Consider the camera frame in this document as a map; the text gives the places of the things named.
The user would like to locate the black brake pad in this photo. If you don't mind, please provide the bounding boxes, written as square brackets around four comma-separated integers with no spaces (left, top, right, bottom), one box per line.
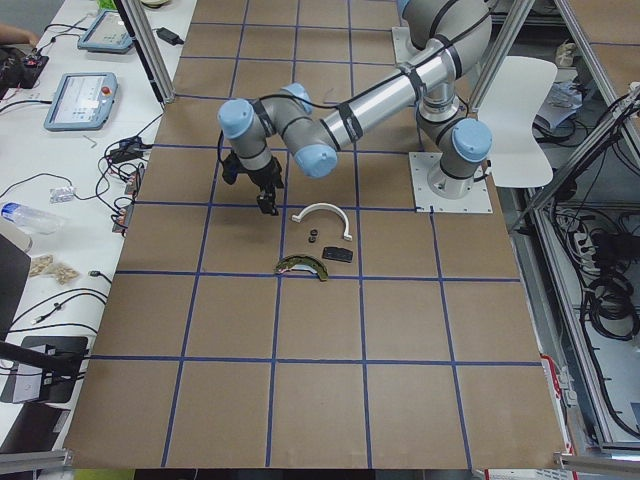
[322,246,354,263]

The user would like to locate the white plastic chair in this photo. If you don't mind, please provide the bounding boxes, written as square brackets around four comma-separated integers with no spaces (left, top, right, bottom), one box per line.
[478,56,557,188]

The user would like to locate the blister pill pack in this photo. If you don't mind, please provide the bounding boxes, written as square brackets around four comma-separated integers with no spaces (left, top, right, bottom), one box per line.
[49,186,76,204]

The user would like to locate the black power adapter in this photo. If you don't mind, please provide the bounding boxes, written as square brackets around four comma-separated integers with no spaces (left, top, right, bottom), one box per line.
[156,27,184,46]

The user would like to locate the aluminium frame post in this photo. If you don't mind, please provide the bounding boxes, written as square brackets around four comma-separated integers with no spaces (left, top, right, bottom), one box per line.
[114,0,175,105]

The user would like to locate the white semicircular plastic clamp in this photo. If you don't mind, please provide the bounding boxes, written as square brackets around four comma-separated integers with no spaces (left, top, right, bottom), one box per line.
[291,202,353,241]

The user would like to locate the clear plastic water bottle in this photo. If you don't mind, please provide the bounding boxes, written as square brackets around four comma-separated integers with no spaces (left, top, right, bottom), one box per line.
[1,202,64,234]

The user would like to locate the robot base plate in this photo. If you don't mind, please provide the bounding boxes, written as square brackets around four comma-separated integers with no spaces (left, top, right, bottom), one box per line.
[391,26,422,65]
[409,152,493,214]

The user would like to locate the teach pendant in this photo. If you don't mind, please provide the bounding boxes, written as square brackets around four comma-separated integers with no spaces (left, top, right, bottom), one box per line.
[77,10,133,54]
[43,72,118,132]

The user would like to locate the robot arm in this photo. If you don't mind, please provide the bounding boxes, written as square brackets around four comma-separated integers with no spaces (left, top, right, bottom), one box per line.
[217,1,493,216]

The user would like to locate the green curved brake shoe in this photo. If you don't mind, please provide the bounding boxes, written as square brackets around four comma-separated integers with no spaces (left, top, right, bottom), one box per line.
[274,255,329,282]

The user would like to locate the far teach pendant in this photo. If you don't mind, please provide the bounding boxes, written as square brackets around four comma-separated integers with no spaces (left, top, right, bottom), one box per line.
[77,10,133,54]

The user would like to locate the near teach pendant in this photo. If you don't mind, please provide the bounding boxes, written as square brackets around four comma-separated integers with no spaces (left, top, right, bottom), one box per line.
[43,72,118,132]

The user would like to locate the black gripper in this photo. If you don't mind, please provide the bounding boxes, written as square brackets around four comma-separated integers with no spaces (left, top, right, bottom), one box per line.
[222,152,284,216]

